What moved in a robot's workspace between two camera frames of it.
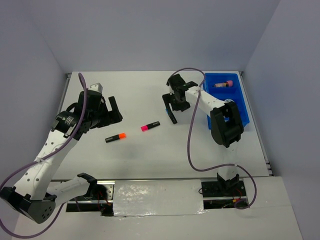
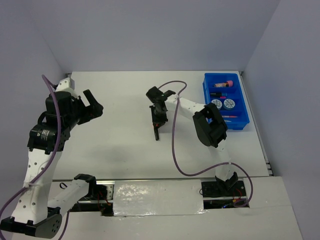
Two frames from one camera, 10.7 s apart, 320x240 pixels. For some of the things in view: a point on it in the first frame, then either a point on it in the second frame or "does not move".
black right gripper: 168,99 → 160,121
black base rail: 223,194 does not move
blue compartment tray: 225,86 does not move
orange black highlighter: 119,136 → 156,133
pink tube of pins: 228,84 does not move
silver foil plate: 142,198 does not move
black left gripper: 117,117 → 94,110
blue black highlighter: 171,116 → 218,94
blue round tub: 229,101 does not move
